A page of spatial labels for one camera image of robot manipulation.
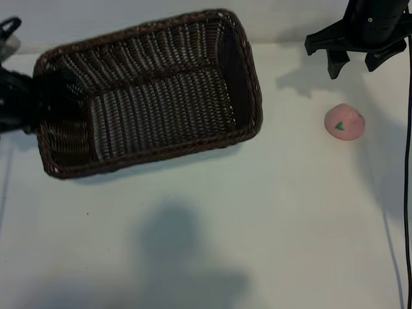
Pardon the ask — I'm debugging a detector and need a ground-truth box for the pink toy peach green leaf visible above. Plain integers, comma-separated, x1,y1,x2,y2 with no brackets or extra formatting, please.
324,103,366,142

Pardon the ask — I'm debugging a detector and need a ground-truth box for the thin black cable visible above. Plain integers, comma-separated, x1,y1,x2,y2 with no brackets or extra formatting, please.
402,6,412,309

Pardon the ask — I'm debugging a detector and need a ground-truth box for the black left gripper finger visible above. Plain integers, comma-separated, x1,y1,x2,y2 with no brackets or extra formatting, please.
32,96,87,130
33,68,85,99

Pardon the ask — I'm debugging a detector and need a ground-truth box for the dark brown wicker basket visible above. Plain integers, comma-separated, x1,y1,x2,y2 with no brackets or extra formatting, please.
33,8,264,180

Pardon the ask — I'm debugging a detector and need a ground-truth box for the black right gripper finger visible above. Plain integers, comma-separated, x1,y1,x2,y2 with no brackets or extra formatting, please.
327,49,351,80
364,41,407,73

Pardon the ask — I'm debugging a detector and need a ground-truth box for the grey blurry fixture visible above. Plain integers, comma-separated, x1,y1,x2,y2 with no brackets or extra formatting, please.
0,34,21,62

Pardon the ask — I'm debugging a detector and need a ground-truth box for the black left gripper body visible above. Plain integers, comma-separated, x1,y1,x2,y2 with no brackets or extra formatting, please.
0,71,37,135

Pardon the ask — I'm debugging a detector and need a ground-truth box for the black cable loop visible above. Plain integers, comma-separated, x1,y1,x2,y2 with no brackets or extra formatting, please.
0,17,23,41

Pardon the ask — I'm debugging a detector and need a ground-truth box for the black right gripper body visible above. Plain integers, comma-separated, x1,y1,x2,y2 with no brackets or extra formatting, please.
304,12,407,58

